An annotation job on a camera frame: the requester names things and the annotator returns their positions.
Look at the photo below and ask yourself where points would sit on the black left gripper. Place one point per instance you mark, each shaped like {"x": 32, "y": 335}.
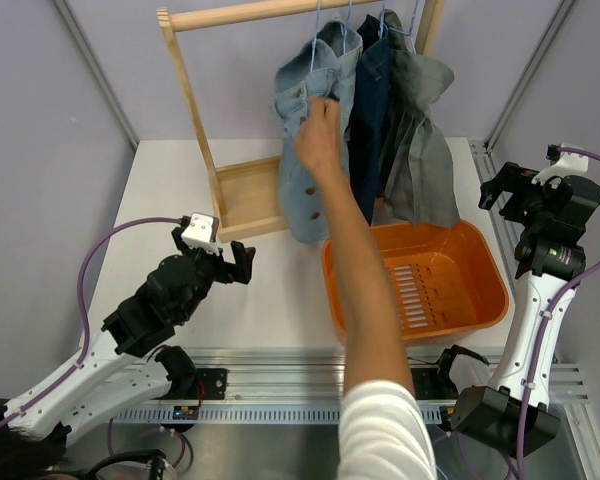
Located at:
{"x": 241, "y": 272}

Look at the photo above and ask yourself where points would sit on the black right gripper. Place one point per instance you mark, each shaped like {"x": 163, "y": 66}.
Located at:
{"x": 512, "y": 178}

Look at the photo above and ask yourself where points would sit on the grey pleated skirt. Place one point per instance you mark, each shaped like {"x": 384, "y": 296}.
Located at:
{"x": 417, "y": 176}

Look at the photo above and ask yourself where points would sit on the dark blue denim garment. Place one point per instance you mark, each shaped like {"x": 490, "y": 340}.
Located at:
{"x": 366, "y": 123}

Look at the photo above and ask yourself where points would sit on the light denim jacket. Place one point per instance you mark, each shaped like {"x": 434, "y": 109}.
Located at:
{"x": 298, "y": 195}

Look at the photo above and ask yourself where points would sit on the light blue dark-denim hanger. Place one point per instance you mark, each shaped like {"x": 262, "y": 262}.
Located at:
{"x": 382, "y": 23}

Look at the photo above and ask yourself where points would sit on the light blue grey-skirt hanger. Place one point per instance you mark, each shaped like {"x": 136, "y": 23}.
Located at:
{"x": 410, "y": 33}

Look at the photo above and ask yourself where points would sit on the light blue denim skirt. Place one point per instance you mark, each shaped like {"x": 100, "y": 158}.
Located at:
{"x": 343, "y": 83}

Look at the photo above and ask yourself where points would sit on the light blue jacket hanger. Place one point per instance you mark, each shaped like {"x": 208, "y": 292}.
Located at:
{"x": 314, "y": 59}

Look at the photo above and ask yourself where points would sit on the light blue skirt hanger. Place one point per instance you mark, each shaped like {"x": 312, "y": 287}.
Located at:
{"x": 347, "y": 36}

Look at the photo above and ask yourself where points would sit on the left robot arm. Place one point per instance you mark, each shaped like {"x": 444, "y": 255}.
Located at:
{"x": 129, "y": 361}

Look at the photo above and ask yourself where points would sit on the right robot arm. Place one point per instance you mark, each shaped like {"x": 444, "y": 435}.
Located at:
{"x": 508, "y": 409}

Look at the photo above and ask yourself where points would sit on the person right forearm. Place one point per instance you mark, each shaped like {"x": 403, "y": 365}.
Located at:
{"x": 374, "y": 347}

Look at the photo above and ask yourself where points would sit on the person right hand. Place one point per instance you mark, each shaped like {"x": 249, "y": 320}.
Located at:
{"x": 318, "y": 142}

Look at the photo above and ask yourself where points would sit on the wooden clothes rack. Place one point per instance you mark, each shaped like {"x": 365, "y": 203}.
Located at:
{"x": 243, "y": 195}

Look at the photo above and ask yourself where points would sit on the orange plastic basket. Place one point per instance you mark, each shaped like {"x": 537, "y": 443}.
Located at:
{"x": 446, "y": 282}

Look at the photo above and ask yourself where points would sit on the person head black hair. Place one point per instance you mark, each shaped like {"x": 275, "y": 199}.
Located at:
{"x": 26, "y": 457}

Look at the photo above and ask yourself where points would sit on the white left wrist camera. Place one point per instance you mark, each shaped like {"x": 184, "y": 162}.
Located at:
{"x": 197, "y": 231}

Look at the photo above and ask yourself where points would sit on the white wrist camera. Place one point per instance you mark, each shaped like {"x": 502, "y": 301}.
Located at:
{"x": 197, "y": 231}
{"x": 565, "y": 160}

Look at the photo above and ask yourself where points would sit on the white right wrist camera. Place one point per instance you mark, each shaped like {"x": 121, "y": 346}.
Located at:
{"x": 565, "y": 160}

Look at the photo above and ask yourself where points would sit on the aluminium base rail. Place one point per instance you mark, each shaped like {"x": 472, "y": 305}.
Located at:
{"x": 269, "y": 387}

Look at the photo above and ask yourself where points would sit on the aluminium corner post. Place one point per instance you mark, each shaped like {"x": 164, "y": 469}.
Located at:
{"x": 556, "y": 24}
{"x": 70, "y": 23}

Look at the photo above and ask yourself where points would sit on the left aluminium corner post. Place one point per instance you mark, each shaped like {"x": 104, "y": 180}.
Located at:
{"x": 70, "y": 23}

